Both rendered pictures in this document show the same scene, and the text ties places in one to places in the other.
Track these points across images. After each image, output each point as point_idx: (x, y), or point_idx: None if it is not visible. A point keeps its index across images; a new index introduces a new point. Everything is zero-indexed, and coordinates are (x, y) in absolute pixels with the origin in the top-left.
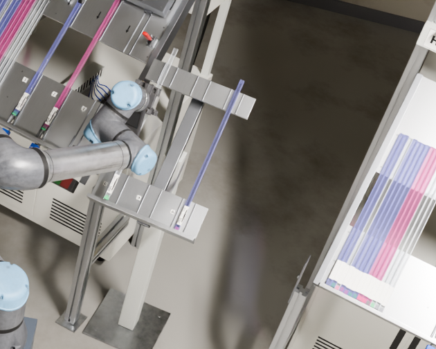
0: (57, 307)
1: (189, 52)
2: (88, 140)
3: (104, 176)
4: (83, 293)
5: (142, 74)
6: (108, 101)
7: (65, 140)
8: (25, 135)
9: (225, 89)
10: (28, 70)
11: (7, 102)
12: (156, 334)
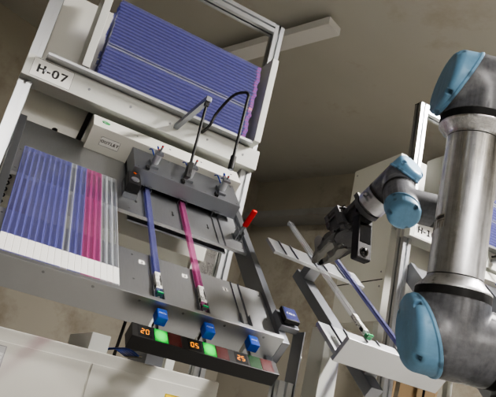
0: None
1: (223, 278)
2: (412, 206)
3: (327, 331)
4: None
5: (253, 258)
6: (397, 176)
7: (233, 319)
8: (194, 311)
9: (332, 265)
10: (138, 254)
11: (138, 283)
12: None
